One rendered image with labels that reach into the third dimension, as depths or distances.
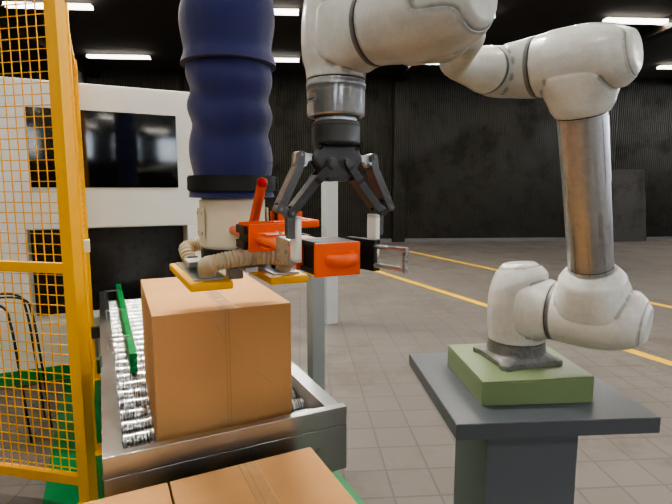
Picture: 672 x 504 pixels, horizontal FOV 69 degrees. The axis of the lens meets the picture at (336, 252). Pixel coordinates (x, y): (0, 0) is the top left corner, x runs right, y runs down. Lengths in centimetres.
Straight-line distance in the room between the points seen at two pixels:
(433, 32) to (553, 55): 53
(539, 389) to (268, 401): 78
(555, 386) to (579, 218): 44
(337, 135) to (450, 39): 21
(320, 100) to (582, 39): 59
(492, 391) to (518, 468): 25
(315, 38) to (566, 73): 57
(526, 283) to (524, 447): 43
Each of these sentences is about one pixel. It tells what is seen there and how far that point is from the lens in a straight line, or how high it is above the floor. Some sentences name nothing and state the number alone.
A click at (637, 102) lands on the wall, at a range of 1457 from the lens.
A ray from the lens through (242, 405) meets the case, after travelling 156.
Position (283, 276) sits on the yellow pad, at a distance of 120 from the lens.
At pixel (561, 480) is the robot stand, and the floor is 52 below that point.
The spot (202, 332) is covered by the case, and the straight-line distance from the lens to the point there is 146.
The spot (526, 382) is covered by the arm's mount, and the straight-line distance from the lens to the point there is 136.
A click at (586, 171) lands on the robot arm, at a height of 133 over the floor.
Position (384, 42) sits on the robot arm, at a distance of 68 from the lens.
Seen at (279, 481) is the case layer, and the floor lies 54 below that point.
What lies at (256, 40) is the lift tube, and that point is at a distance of 129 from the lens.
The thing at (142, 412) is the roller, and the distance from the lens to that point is 187.
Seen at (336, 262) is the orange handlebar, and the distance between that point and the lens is 70.
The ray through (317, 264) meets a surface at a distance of 71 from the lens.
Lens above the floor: 129
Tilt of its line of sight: 7 degrees down
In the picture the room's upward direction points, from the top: straight up
